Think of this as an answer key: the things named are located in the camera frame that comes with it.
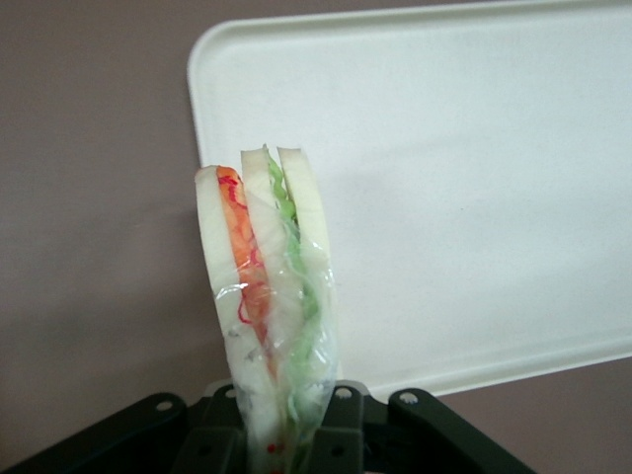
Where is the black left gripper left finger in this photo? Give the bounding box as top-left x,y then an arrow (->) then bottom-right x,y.
0,383 -> 254,474

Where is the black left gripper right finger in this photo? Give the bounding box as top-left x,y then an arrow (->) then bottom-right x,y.
309,380 -> 538,474

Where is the triangle sandwich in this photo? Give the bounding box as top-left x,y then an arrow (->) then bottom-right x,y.
194,142 -> 342,474

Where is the cream plastic tray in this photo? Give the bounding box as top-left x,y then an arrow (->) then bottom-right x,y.
187,0 -> 632,399

